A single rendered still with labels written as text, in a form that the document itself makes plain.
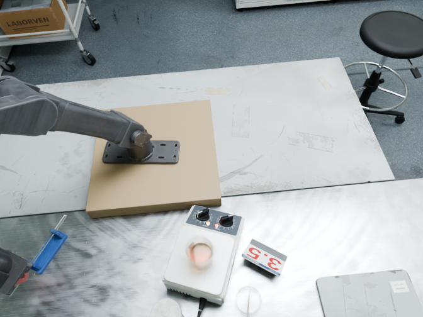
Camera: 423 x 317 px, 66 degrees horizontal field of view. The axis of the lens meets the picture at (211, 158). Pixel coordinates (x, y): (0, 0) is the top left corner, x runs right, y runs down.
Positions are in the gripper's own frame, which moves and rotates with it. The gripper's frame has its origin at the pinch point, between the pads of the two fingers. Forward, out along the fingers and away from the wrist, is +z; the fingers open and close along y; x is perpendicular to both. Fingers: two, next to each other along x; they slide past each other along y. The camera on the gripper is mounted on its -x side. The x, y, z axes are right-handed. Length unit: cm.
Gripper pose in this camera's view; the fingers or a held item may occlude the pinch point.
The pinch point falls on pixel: (23, 277)
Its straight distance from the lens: 86.4
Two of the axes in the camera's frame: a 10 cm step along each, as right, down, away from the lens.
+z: 0.6, 5.1, 8.6
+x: 4.1, -7.9, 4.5
